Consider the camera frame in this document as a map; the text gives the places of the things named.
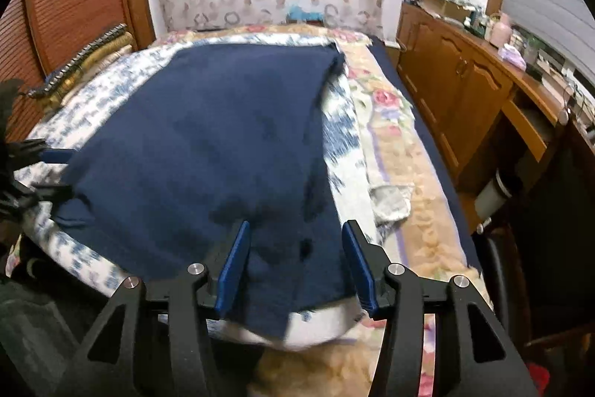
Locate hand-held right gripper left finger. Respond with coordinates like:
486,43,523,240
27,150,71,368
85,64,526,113
58,220,252,397

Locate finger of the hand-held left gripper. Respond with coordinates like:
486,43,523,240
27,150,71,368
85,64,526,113
9,139,77,167
0,185,75,216

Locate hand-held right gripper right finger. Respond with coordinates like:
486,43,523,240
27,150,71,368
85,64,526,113
341,219,540,397

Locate navy printed t-shirt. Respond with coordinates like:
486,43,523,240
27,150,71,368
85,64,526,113
56,44,368,339

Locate grey white small cloth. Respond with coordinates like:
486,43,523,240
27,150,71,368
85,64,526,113
372,185,412,223

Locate stack of folded blankets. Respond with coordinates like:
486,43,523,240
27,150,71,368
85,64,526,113
28,22,135,114

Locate floral bed cover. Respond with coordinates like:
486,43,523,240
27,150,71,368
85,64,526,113
153,22,493,397

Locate blue white patterned blanket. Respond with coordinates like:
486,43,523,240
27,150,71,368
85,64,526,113
19,32,386,351

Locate white cylindrical bin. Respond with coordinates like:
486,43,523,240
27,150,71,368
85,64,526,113
474,174,509,216

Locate wooden cabinet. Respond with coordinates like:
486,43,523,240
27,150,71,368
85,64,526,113
395,1,595,235

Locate blue fluffy item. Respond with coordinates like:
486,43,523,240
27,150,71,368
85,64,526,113
286,6,324,23

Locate purple packet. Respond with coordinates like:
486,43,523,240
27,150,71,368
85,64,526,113
498,44,527,67

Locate cardboard box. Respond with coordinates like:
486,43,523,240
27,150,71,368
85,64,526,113
421,0,470,23

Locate pink bottle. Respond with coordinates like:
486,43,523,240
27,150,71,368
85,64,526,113
490,13,514,47

